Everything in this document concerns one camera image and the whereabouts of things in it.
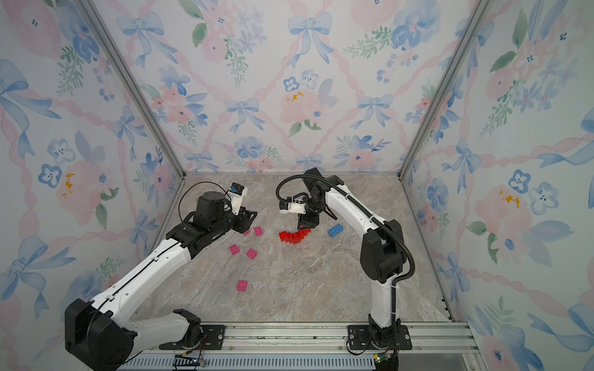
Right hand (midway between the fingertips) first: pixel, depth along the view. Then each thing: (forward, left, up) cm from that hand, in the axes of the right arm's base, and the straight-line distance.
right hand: (303, 216), depth 89 cm
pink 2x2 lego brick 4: (-11, +20, -10) cm, 25 cm away
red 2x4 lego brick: (-4, +3, -9) cm, 11 cm away
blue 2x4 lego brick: (+1, -14, -11) cm, 18 cm away
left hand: (-4, +18, +10) cm, 21 cm away
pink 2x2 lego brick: (-14, +17, +12) cm, 25 cm away
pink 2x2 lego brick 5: (-23, +22, -11) cm, 33 cm away
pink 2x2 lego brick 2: (0, +19, -10) cm, 21 cm away
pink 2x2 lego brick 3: (-9, +28, -11) cm, 31 cm away
